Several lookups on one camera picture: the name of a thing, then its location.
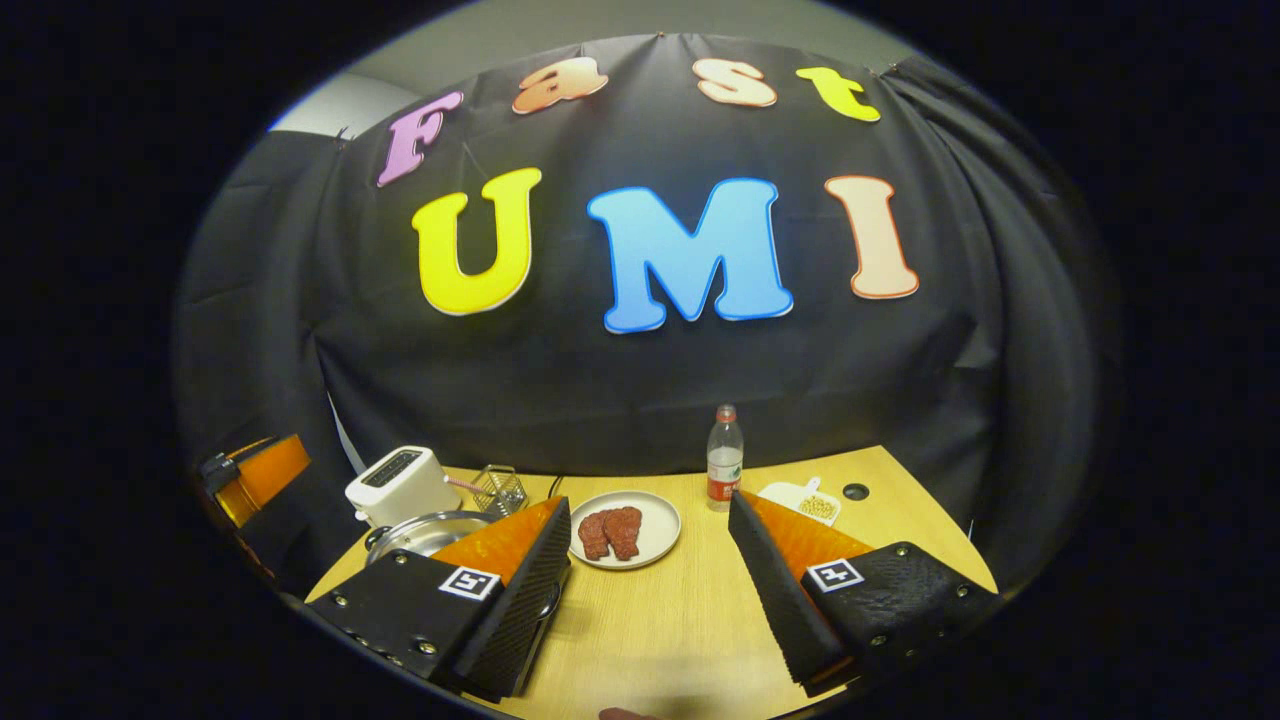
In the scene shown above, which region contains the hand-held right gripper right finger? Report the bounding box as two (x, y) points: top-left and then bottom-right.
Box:
(727, 488), (1004, 698)

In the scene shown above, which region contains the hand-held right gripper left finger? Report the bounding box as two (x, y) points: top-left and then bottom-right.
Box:
(305, 495), (573, 704)

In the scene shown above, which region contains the steel pot with black handles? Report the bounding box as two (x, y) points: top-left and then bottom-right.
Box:
(363, 510), (501, 567)

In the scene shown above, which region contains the white divided tray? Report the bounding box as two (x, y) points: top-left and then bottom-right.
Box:
(757, 477), (843, 528)

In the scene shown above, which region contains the white toaster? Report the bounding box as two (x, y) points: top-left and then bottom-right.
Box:
(345, 446), (463, 529)

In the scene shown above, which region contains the clear water bottle red label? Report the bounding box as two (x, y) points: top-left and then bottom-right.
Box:
(706, 404), (745, 513)

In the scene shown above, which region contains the white round plate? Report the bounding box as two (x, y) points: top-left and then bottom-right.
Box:
(568, 490), (682, 571)

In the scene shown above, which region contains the wire mesh basket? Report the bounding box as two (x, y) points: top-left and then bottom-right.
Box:
(470, 464), (529, 517)

